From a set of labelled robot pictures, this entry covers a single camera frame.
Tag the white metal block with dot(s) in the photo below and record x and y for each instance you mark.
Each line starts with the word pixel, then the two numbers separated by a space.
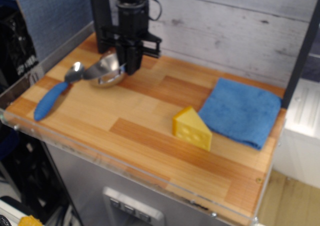
pixel 298 153

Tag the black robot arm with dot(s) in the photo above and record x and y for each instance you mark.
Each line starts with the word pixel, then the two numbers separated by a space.
pixel 131 37

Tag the black equipment rack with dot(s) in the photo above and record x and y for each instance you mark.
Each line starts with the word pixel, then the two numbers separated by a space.
pixel 17 52

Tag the dark grey left post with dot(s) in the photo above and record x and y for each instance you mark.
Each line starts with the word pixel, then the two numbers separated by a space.
pixel 102 17

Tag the blue handled metal spoon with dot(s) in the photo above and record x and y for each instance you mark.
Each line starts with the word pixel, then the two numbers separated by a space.
pixel 44 106

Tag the small steel two-handled pan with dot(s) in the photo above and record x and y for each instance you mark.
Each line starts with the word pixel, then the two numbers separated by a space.
pixel 106 72

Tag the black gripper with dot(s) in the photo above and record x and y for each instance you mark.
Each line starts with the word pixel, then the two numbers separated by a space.
pixel 132 38

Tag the folded blue cloth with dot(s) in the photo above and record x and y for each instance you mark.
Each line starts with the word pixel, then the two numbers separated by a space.
pixel 242 113

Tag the clear acrylic table guard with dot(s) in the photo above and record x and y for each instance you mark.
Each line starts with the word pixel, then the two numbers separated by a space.
pixel 128 128

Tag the dark grey post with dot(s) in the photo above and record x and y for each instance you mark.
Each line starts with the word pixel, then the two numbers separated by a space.
pixel 302 56
pixel 102 17

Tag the silver control panel with buttons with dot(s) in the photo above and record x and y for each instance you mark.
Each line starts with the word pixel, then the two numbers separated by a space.
pixel 125 210

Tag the yellow and black object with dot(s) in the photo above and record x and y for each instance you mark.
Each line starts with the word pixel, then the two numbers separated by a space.
pixel 20 220

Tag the dark grey right post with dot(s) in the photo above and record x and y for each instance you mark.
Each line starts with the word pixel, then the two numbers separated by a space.
pixel 302 56

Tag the grey metal cabinet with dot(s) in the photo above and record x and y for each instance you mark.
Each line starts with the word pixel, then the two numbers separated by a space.
pixel 86 179

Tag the yellow toy cheese wedge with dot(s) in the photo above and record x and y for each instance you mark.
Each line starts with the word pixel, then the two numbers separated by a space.
pixel 189 127

